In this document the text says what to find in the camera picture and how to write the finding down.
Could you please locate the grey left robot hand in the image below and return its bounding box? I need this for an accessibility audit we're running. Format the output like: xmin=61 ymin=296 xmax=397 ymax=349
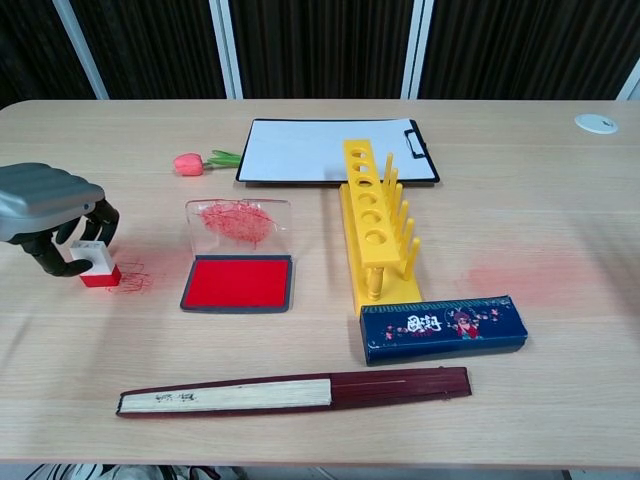
xmin=0 ymin=161 xmax=122 ymax=280

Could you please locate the white red stamp block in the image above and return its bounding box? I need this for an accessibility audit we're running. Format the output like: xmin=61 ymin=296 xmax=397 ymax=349
xmin=69 ymin=239 xmax=123 ymax=290

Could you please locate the artificial pink tulip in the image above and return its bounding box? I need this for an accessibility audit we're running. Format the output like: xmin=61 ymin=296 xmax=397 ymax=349
xmin=172 ymin=148 xmax=244 ymax=178

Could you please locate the red ink pad clear lid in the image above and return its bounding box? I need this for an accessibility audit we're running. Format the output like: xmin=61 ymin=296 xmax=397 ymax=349
xmin=179 ymin=198 xmax=294 ymax=316

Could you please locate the white paper sheet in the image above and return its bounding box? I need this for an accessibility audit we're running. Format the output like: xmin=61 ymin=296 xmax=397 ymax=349
xmin=239 ymin=119 xmax=436 ymax=183

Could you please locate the folded dark red fan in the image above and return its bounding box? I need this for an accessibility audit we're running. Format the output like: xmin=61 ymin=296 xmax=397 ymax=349
xmin=115 ymin=366 xmax=474 ymax=418

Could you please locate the yellow toy brick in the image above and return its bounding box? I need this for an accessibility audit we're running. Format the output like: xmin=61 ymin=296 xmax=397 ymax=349
xmin=338 ymin=138 xmax=426 ymax=306

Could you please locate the black clipboard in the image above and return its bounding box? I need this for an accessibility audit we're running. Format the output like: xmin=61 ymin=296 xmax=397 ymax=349
xmin=235 ymin=117 xmax=442 ymax=186

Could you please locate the dark blue printed fan box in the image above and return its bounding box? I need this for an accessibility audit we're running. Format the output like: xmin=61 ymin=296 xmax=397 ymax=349
xmin=359 ymin=294 xmax=529 ymax=368

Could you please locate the white aluminium partition post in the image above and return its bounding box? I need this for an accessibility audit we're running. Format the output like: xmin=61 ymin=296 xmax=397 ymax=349
xmin=51 ymin=0 xmax=111 ymax=101
xmin=400 ymin=0 xmax=436 ymax=100
xmin=208 ymin=0 xmax=245 ymax=100
xmin=616 ymin=73 xmax=640 ymax=102

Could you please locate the white round cable grommet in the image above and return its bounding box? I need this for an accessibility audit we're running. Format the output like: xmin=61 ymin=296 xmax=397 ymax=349
xmin=573 ymin=112 xmax=620 ymax=135

